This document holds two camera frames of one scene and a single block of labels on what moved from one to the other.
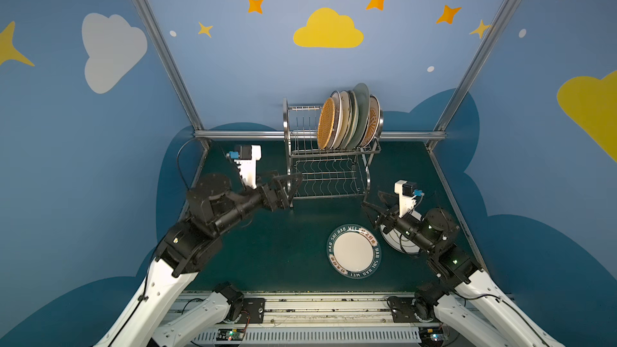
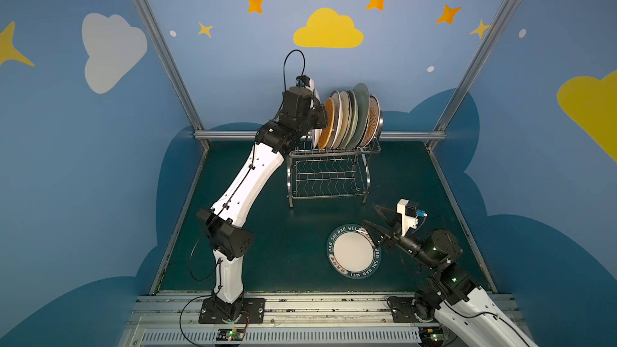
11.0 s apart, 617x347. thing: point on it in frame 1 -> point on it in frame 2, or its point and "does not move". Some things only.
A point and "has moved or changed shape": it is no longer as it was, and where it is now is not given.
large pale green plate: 363,96 does not move
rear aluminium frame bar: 237,135 does not move
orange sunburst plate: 338,121 does not move
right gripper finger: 389,199 -> 390,214
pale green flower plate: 353,110 does not move
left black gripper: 277,193 -> 316,110
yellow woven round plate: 326,124 does not move
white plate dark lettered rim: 354,251 does not move
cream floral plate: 346,108 does not move
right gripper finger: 377,210 -> 376,231
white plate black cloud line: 400,242 has moved or changed shape
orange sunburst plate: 373,123 does not move
